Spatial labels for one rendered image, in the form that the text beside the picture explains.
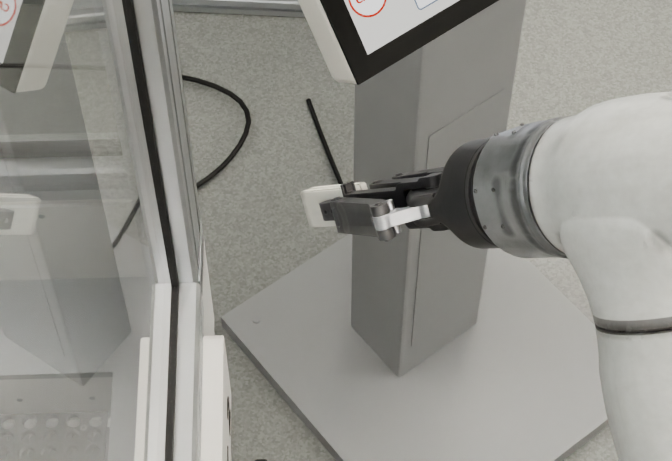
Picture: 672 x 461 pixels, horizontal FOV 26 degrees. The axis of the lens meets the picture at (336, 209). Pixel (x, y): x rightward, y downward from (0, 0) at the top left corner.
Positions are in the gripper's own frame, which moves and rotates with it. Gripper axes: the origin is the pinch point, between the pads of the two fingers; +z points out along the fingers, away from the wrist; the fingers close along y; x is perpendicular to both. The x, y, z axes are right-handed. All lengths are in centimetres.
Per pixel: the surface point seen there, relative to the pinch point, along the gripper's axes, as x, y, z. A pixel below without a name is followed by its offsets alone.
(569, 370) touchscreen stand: 48, -82, 68
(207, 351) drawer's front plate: 9.9, 7.4, 13.2
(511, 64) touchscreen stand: -2, -56, 37
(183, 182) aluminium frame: -5.4, 11.5, 1.9
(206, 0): -21, -80, 135
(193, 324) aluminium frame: 6.3, 10.3, 8.8
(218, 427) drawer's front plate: 15.1, 10.4, 9.4
